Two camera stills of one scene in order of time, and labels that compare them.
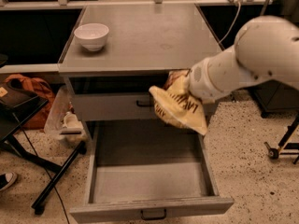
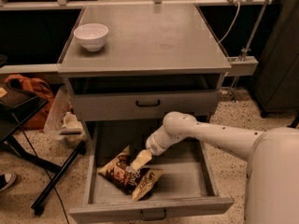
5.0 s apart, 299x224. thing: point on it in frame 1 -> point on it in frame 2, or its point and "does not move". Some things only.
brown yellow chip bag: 177,105 -> 135,183
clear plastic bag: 64,120 does not move
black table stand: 17,106 does not move
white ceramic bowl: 92,35 does not move
